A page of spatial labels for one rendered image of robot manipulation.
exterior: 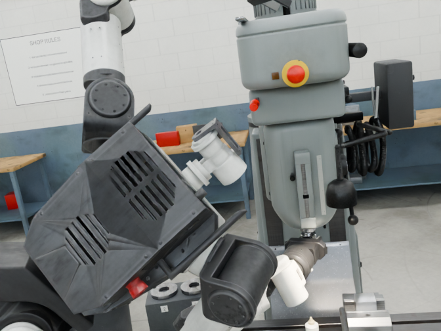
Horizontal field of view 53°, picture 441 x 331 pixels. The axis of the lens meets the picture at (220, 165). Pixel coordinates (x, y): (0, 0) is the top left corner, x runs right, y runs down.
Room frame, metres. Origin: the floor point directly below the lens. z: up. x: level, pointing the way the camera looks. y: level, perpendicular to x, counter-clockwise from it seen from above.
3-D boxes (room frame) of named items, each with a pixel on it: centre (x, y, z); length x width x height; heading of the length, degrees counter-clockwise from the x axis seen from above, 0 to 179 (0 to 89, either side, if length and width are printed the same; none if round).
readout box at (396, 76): (1.49, -0.61, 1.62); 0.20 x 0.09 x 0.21; 171
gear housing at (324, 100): (1.29, -0.24, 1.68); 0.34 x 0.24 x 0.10; 171
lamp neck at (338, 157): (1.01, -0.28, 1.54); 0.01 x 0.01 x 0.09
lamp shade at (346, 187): (1.01, -0.28, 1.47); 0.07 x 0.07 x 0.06
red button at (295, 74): (1.00, -0.19, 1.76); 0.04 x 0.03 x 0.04; 81
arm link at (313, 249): (1.17, -0.19, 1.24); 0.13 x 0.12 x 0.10; 62
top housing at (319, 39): (1.27, -0.24, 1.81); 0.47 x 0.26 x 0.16; 171
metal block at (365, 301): (1.23, -0.38, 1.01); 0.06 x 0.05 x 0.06; 79
